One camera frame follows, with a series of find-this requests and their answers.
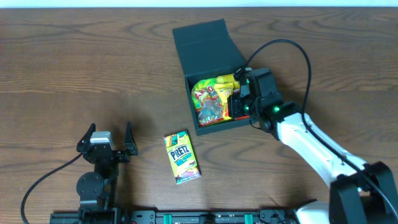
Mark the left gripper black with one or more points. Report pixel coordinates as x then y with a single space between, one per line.
121 155

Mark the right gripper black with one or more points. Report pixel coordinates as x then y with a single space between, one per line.
235 106

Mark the red tin can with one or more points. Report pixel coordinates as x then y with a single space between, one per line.
241 118

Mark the yellow orange candy packet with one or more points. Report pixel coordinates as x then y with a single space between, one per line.
224 91

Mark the yellow Mentos bottle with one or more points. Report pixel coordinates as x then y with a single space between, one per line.
225 79

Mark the Haribo gummy bag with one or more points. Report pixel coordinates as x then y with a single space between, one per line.
206 102

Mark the black gift box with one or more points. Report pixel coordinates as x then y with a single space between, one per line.
206 50

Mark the yellow Pretz snack box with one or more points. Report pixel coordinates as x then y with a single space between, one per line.
182 157

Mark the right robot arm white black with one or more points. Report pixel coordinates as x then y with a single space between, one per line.
360 192

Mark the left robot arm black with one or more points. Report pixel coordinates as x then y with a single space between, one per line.
97 189

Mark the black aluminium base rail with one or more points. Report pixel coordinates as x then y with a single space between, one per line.
123 216

